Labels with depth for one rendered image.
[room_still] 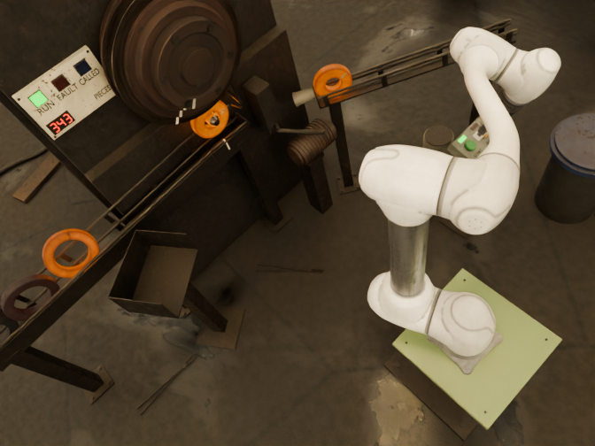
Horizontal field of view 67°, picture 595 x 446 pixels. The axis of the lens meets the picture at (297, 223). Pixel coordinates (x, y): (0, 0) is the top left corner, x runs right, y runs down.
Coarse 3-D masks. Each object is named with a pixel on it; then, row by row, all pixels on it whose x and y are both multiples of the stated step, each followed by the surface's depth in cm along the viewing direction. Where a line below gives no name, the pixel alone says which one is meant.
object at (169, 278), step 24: (144, 240) 169; (168, 240) 165; (144, 264) 169; (168, 264) 167; (192, 264) 165; (120, 288) 157; (144, 288) 165; (168, 288) 162; (192, 288) 180; (144, 312) 159; (168, 312) 152; (216, 312) 203; (240, 312) 216; (216, 336) 213
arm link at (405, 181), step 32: (384, 160) 97; (416, 160) 94; (448, 160) 93; (384, 192) 98; (416, 192) 94; (416, 224) 104; (416, 256) 118; (384, 288) 141; (416, 288) 133; (416, 320) 140
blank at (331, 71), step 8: (336, 64) 179; (320, 72) 180; (328, 72) 178; (336, 72) 179; (344, 72) 180; (320, 80) 181; (344, 80) 183; (320, 88) 185; (328, 88) 187; (336, 88) 187
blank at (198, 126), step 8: (216, 104) 169; (224, 104) 172; (208, 112) 168; (216, 112) 173; (224, 112) 174; (192, 120) 167; (200, 120) 168; (224, 120) 176; (192, 128) 171; (200, 128) 170; (208, 128) 173; (216, 128) 176; (208, 136) 175
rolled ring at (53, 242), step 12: (72, 228) 164; (48, 240) 160; (60, 240) 160; (84, 240) 165; (48, 252) 160; (96, 252) 169; (48, 264) 161; (84, 264) 169; (60, 276) 165; (72, 276) 167
